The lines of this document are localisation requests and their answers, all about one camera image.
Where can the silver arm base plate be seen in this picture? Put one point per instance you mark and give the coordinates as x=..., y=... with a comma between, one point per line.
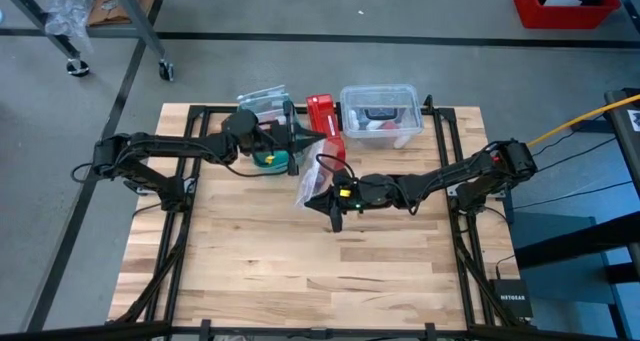
x=452, y=190
x=135, y=187

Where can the red bandage roll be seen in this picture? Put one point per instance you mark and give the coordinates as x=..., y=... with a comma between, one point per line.
x=389, y=125

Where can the teal plastic bin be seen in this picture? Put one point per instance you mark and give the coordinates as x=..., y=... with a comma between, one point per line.
x=277, y=161

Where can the black metal rig frame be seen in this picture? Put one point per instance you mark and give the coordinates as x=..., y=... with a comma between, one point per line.
x=210, y=109

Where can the red plastic crate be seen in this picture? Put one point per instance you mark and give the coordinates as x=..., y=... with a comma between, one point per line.
x=565, y=18

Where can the black metal stand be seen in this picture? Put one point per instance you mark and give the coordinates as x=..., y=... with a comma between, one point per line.
x=622, y=131

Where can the red first aid kit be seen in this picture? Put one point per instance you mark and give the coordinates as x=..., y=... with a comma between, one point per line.
x=322, y=116

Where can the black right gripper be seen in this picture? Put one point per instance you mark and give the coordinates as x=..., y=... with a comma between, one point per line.
x=352, y=201

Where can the grey metal wheeled cart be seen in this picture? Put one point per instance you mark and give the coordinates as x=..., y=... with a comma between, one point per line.
x=137, y=21

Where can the black Netgear network switch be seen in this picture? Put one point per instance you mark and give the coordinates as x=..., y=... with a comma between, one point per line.
x=511, y=298

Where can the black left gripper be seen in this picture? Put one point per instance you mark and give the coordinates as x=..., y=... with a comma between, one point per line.
x=275, y=138

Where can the black and white pouch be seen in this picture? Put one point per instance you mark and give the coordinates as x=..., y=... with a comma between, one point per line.
x=380, y=114

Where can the crumpled clear plastic wrap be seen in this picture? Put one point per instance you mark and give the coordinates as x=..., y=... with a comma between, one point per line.
x=67, y=11

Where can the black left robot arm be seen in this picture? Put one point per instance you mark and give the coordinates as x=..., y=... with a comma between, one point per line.
x=165, y=143

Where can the brown cardboard box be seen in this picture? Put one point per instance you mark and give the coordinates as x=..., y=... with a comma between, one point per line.
x=102, y=8

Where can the clear plastic zip bag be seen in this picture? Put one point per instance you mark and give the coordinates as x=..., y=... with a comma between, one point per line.
x=307, y=181

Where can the white bandage roll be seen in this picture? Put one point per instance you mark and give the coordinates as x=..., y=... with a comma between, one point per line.
x=372, y=126
x=352, y=119

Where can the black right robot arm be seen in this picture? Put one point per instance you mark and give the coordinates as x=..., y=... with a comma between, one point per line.
x=450, y=173

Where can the empty clear zip bag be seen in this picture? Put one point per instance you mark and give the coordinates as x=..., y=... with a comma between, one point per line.
x=260, y=93
x=265, y=106

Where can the clear plastic storage container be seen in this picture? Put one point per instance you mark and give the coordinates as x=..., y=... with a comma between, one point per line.
x=400, y=101

